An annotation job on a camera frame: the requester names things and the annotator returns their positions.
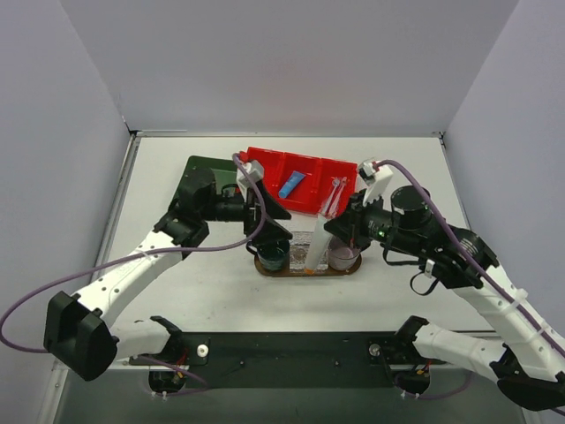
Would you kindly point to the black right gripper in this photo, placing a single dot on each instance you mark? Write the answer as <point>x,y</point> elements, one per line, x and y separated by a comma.
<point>356,219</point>

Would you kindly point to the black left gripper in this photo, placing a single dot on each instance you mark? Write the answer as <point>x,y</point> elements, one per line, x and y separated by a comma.
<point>252,211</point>

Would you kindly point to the dark green mug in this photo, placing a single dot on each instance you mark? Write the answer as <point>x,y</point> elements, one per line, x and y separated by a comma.
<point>271,256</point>

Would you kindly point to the clear acrylic toothbrush holder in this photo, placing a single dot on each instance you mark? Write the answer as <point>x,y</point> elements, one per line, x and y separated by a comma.
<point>299,246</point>

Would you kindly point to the lilac mug black handle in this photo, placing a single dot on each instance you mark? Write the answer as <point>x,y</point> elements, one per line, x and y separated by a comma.
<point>340,255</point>

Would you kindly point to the white toothpaste tube orange cap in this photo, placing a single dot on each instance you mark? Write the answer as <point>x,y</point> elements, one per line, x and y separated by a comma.
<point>318,246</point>

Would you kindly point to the blue white toothpaste tube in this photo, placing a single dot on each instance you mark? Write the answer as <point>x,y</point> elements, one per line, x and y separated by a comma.
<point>291,184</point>

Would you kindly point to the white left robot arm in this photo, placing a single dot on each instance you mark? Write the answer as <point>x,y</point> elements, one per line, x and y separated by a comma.
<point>79,328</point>

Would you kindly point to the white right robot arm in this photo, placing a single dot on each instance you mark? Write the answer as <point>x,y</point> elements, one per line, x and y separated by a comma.
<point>507,342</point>

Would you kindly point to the oval wooden tray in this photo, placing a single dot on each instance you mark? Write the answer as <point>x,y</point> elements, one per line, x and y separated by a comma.
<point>285,271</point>

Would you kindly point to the red compartment tray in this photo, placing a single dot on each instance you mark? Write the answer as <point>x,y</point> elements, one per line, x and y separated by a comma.
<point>316,186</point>

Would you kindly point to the green plastic bin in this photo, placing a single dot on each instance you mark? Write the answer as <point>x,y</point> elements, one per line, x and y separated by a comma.
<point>225,171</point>

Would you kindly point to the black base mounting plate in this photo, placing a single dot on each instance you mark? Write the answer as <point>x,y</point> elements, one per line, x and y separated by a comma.
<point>283,360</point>

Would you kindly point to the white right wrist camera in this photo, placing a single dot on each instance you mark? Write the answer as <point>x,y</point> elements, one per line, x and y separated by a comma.
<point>376,176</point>

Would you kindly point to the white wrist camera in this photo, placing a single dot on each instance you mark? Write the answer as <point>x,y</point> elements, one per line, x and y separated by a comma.
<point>247,173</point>
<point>376,176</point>

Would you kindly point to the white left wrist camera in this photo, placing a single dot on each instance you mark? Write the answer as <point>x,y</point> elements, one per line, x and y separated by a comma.
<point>247,173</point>

